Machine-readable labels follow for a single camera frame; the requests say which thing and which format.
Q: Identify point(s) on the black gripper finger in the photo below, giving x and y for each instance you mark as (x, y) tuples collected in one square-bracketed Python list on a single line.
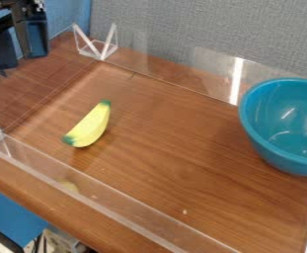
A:
[(8, 58), (34, 39)]

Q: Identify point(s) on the clear acrylic front barrier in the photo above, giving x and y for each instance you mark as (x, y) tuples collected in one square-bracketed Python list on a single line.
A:
[(151, 223)]

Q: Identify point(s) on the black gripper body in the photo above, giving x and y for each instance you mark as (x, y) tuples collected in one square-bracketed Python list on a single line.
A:
[(22, 13)]

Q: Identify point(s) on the clear acrylic barrier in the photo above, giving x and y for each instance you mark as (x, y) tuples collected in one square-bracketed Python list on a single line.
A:
[(151, 223), (211, 73)]

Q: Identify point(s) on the yellow toy banana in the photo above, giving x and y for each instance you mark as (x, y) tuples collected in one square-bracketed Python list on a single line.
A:
[(90, 128)]

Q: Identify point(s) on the clear acrylic corner bracket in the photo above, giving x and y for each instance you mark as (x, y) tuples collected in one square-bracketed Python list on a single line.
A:
[(94, 48)]

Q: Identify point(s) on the clear acrylic back barrier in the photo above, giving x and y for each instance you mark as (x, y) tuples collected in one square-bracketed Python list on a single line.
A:
[(211, 73)]

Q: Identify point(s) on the blue plastic bowl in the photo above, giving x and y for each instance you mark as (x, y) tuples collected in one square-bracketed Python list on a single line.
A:
[(273, 114)]

